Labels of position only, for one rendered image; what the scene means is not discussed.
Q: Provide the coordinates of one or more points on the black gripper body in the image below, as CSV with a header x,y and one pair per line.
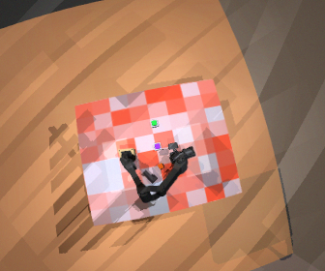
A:
x,y
173,146

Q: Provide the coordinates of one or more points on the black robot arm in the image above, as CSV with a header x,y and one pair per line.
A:
x,y
181,165

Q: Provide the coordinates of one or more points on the purple button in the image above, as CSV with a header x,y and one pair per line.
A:
x,y
157,146

